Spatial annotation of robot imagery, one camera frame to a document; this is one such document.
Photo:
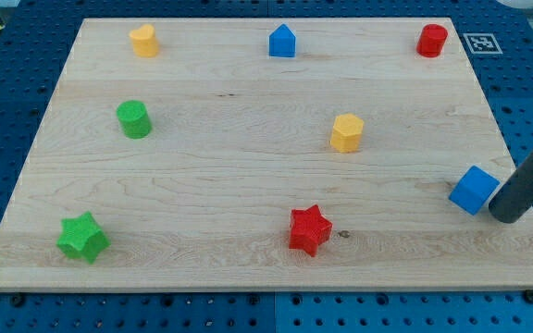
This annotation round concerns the blue cube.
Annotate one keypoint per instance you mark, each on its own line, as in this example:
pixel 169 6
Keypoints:
pixel 473 189

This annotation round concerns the yellow hexagon block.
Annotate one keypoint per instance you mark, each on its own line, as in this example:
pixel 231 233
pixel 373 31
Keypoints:
pixel 346 133

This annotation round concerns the wooden board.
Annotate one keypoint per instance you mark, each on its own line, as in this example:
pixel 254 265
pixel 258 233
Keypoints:
pixel 238 139

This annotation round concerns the red star block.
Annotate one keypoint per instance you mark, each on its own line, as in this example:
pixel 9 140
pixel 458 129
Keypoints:
pixel 308 229

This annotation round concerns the blue house-shaped block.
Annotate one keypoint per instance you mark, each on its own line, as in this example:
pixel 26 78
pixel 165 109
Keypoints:
pixel 282 42

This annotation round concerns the green cylinder block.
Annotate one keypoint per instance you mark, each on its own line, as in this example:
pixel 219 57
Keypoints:
pixel 133 119

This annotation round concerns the yellow heart block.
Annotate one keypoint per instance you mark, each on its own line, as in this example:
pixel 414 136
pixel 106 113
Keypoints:
pixel 144 42

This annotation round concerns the green star block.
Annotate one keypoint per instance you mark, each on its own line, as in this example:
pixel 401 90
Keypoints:
pixel 82 238

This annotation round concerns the red cylinder block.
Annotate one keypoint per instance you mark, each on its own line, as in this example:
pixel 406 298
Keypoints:
pixel 431 40

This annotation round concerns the white fiducial marker tag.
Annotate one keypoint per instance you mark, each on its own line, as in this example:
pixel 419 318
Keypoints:
pixel 482 44

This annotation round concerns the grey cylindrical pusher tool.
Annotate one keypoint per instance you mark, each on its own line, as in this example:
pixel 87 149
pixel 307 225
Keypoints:
pixel 515 196

